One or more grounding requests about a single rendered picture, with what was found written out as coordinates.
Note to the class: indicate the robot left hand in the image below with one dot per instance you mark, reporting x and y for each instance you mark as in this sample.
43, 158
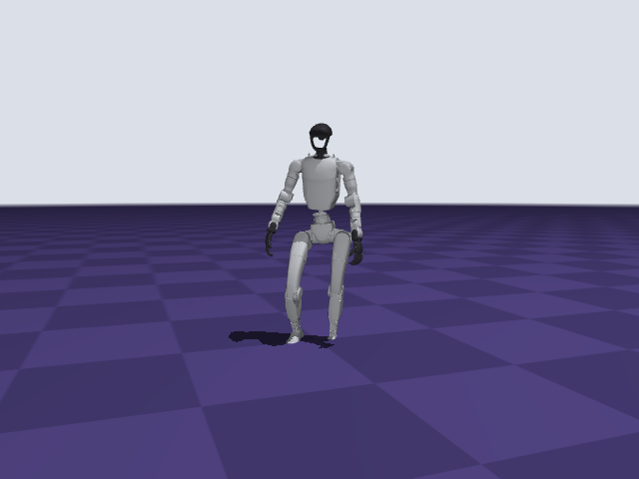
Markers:
357, 248

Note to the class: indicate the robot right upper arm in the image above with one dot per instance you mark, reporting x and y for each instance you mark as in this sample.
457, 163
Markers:
291, 180

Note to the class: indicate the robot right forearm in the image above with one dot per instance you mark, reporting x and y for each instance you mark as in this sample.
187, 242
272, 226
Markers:
278, 212

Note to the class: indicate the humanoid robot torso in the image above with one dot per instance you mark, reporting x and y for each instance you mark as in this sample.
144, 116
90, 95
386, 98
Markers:
321, 183

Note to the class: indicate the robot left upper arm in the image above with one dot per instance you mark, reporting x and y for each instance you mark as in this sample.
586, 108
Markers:
347, 170

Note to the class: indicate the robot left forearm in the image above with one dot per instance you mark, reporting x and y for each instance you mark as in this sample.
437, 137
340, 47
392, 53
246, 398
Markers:
355, 220

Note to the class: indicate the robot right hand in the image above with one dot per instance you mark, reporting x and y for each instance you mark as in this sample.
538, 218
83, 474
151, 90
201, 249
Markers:
271, 231

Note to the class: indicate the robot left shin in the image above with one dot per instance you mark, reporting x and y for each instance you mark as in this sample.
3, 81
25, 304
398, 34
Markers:
334, 311

